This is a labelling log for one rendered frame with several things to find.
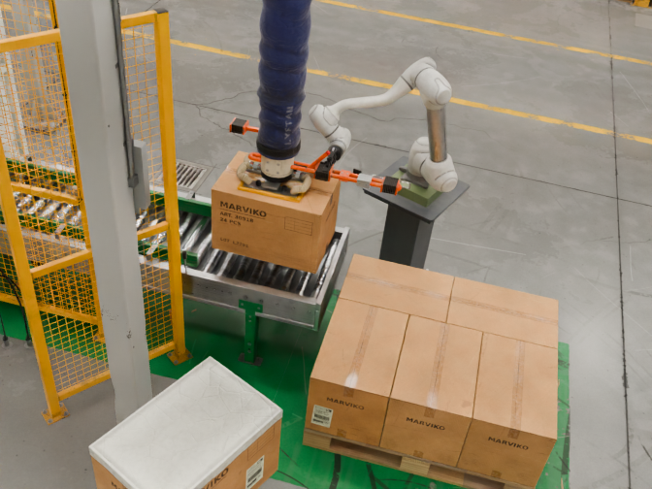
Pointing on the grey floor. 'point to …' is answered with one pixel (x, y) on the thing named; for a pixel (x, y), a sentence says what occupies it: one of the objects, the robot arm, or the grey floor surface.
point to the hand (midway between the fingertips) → (326, 172)
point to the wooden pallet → (405, 462)
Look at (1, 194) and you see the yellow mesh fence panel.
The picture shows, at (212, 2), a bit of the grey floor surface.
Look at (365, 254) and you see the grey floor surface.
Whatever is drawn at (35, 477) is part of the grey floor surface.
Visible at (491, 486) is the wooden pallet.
